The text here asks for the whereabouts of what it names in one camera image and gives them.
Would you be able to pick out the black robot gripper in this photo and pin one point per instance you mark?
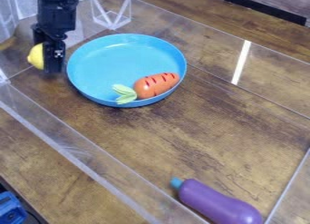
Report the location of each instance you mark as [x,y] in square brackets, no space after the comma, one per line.
[57,16]

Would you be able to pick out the yellow toy lemon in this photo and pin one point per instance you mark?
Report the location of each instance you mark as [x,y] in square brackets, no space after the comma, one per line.
[35,57]

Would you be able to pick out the blue round plastic tray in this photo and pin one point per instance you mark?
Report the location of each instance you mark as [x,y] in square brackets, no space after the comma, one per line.
[118,59]

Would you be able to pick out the orange toy carrot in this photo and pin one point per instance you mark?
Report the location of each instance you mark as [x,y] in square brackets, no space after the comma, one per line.
[147,87]

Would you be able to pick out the blue object at corner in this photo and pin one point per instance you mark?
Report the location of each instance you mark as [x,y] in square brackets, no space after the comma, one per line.
[12,213]

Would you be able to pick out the purple toy eggplant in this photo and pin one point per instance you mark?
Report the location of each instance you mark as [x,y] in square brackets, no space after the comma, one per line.
[222,209]

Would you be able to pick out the clear acrylic enclosure wall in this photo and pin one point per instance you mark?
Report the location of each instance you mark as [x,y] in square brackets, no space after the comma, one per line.
[94,165]

